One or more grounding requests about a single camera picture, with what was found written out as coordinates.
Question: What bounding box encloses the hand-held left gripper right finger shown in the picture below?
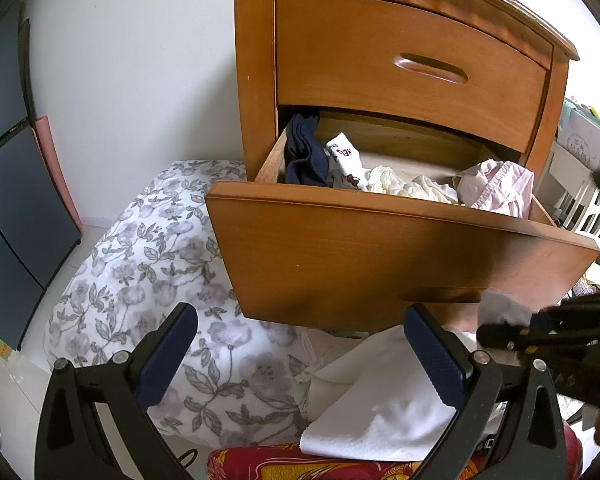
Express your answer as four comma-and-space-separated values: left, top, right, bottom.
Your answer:
402, 302, 568, 480

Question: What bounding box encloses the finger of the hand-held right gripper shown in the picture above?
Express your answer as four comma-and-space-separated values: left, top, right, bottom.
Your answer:
476, 321, 547, 354

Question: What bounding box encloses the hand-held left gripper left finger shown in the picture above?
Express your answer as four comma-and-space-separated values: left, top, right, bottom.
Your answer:
34, 302, 199, 480

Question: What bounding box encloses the white cotton underwear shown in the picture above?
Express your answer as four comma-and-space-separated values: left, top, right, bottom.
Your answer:
476, 286, 534, 329

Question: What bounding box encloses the large white garment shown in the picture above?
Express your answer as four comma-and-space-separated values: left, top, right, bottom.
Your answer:
299, 324, 462, 462

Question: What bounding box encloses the light pink garment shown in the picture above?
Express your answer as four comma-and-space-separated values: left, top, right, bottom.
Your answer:
302, 332, 377, 362

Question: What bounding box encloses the cream lace garment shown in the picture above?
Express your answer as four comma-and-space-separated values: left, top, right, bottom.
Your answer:
294, 354, 332, 422

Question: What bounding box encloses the wooden drawer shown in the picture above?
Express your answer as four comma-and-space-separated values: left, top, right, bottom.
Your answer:
205, 107, 600, 334
274, 0, 554, 154

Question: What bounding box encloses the pink underwear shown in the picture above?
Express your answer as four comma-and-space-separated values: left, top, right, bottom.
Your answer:
452, 159, 537, 219

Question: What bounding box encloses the white red-printed garment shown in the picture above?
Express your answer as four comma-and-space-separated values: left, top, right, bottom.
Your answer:
324, 131, 372, 192

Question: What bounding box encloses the closed wooden drawer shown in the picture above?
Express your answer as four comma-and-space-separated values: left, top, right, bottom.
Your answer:
274, 0, 554, 154

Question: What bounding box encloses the floral bedsheet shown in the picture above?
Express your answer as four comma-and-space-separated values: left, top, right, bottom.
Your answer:
42, 160, 332, 449

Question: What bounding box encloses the white lattice rack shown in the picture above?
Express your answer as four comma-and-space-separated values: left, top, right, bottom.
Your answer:
574, 179, 600, 247

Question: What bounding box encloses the red floral blanket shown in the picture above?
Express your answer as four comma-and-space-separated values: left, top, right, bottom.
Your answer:
207, 417, 584, 480

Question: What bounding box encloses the white plastic basket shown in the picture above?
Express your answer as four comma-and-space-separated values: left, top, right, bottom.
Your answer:
534, 139, 597, 222

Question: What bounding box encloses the cream cotton garment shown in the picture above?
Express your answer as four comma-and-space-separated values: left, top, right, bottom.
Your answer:
366, 164, 462, 206

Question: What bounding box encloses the dark grey cabinet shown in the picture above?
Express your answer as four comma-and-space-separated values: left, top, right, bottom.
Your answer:
0, 0, 84, 352

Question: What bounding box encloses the pink foam board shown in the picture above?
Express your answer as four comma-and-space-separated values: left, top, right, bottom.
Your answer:
31, 115, 84, 234

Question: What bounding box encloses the navy garment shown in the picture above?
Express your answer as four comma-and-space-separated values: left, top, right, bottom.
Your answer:
284, 113, 332, 187

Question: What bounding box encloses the wooden nightstand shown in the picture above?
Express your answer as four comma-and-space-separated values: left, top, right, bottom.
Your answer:
222, 0, 581, 202

